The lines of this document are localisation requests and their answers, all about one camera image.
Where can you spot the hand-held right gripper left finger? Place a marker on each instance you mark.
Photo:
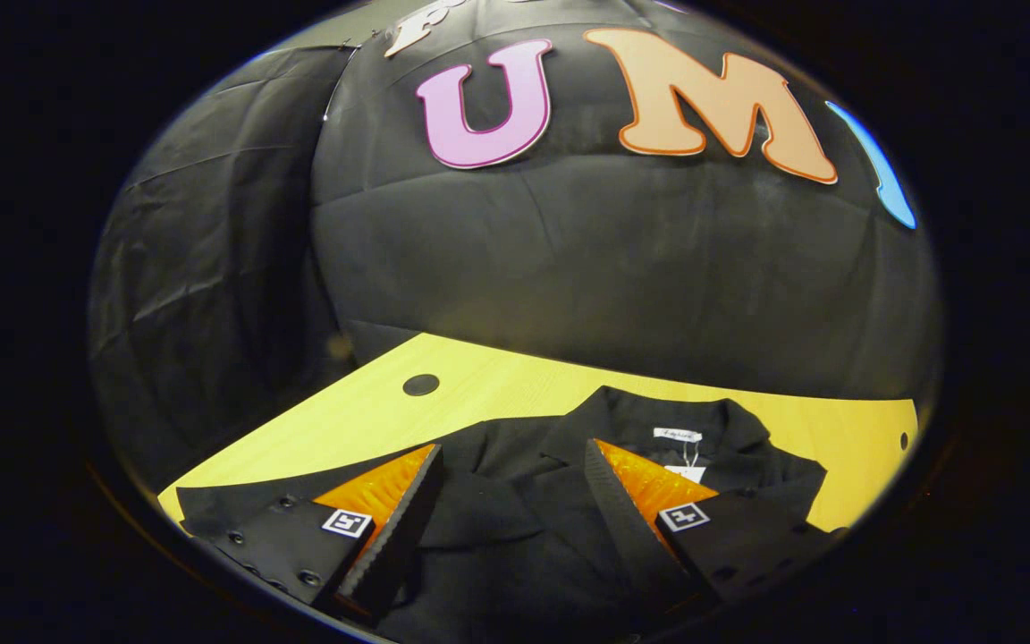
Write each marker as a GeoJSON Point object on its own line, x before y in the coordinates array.
{"type": "Point", "coordinates": [399, 546]}

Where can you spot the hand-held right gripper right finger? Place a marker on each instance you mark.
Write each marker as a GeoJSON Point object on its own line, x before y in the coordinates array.
{"type": "Point", "coordinates": [622, 528]}

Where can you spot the black jacket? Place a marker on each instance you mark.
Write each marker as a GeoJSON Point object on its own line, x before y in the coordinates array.
{"type": "Point", "coordinates": [515, 537]}

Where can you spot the black backdrop cloth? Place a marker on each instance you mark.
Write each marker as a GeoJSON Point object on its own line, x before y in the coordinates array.
{"type": "Point", "coordinates": [569, 268]}

